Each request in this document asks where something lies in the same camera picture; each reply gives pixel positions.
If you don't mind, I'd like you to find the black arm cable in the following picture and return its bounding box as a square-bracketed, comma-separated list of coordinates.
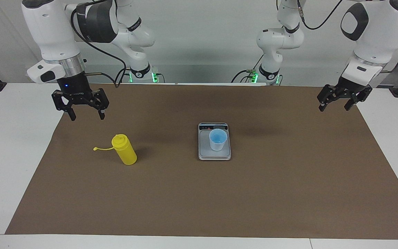
[70, 2, 127, 89]
[297, 0, 398, 75]

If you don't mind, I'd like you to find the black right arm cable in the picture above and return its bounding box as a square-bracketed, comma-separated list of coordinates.
[70, 2, 127, 89]

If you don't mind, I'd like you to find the light blue plastic cup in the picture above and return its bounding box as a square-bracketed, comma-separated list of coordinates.
[209, 128, 228, 151]

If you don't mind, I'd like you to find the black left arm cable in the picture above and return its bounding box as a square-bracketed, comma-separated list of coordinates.
[297, 0, 398, 75]

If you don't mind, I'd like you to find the brown table mat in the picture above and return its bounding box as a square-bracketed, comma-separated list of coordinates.
[5, 83, 398, 240]

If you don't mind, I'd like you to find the silver digital kitchen scale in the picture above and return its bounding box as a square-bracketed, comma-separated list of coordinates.
[198, 122, 231, 161]

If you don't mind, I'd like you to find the black base cable bundle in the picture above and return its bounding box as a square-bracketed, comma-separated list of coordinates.
[231, 55, 265, 83]
[114, 67, 132, 83]

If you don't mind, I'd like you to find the yellow squeeze bottle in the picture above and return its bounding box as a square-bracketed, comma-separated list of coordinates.
[93, 134, 138, 166]

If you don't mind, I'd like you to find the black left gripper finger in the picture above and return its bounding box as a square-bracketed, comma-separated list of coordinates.
[343, 86, 373, 111]
[317, 85, 339, 112]

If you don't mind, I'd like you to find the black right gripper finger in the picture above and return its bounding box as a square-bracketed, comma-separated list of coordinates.
[88, 88, 110, 120]
[51, 91, 77, 121]

